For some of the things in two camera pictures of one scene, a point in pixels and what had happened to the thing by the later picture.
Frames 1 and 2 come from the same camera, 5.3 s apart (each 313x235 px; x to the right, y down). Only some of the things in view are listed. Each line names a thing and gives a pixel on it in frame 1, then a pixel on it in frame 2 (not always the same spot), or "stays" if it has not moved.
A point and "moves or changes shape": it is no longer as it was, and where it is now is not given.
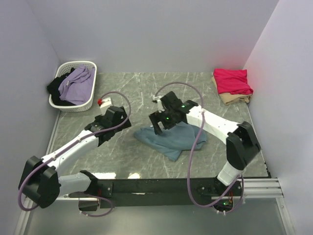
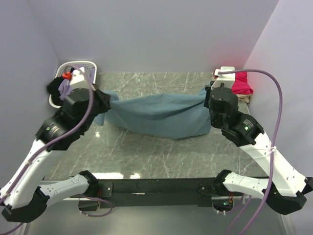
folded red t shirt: (234, 81) stays
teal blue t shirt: (172, 141) moves or changes shape
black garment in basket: (53, 89) stays
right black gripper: (157, 117) to (208, 94)
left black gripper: (123, 119) to (104, 99)
